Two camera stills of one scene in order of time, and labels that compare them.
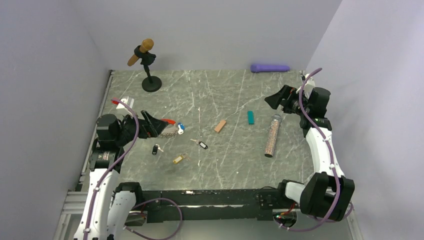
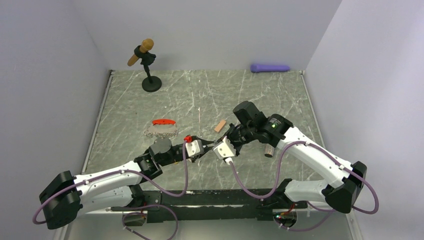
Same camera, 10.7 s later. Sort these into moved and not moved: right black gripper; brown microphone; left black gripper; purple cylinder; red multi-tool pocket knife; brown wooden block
Moved: right black gripper; left black gripper
Not moved: brown wooden block; purple cylinder; red multi-tool pocket knife; brown microphone
